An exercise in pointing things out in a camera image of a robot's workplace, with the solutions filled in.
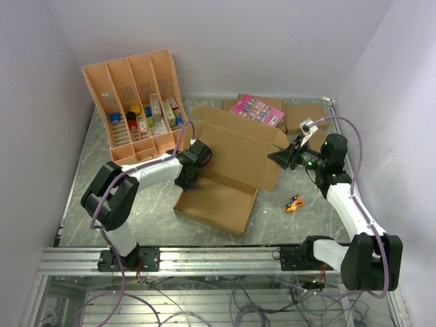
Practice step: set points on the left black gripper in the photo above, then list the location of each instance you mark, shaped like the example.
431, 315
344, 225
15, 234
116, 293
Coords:
187, 184

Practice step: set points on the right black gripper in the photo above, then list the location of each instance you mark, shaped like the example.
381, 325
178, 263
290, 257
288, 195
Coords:
283, 157

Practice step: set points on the large cardboard box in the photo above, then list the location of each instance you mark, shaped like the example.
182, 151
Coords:
227, 186

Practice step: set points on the orange toy car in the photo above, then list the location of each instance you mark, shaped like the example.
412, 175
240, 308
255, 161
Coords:
294, 203

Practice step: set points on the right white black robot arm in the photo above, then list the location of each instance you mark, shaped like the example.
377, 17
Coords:
372, 259

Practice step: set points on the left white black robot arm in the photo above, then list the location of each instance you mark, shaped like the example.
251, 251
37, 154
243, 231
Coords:
110, 196

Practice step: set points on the small folded cardboard box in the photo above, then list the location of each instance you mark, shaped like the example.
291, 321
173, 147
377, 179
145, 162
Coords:
316, 141

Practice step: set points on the folded cardboard box middle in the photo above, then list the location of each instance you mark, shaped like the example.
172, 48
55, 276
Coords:
294, 115

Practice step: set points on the folded cardboard box under book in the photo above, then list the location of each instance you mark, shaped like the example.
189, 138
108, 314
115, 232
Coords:
238, 104

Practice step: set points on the green white small carton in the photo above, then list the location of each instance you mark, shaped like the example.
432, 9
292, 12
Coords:
166, 107

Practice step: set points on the pink paperback book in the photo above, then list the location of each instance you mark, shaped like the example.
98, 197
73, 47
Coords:
257, 109

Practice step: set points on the peach plastic file organizer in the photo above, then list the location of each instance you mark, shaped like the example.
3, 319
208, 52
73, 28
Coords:
128, 94

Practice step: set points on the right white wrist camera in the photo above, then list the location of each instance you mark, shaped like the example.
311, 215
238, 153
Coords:
308, 128

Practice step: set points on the aluminium mounting rail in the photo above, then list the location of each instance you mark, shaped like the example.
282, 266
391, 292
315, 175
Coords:
174, 261

